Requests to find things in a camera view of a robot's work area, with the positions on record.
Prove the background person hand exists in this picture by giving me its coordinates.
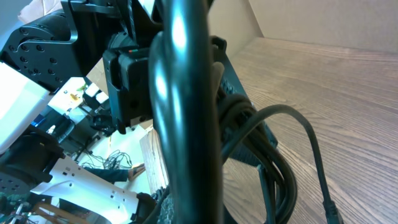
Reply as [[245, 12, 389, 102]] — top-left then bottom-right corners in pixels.
[[128, 163, 146, 182]]

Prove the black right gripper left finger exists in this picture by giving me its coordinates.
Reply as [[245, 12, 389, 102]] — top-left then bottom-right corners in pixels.
[[136, 186, 174, 224]]

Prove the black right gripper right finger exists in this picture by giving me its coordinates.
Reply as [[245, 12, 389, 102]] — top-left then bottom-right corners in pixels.
[[210, 36, 278, 167]]

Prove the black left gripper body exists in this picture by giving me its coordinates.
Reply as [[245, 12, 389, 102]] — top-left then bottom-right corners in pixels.
[[103, 48, 153, 134]]

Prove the black usb cable one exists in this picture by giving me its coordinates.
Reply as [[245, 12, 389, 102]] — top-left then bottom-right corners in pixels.
[[147, 0, 224, 224]]

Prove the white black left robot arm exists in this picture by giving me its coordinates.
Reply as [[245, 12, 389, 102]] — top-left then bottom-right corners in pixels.
[[1, 0, 277, 223]]

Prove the black usb cable two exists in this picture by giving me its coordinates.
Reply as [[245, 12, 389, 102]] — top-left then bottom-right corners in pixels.
[[217, 93, 346, 224]]

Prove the brown cardboard backboard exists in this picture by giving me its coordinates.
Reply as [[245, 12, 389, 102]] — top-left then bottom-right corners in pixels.
[[208, 0, 397, 56]]

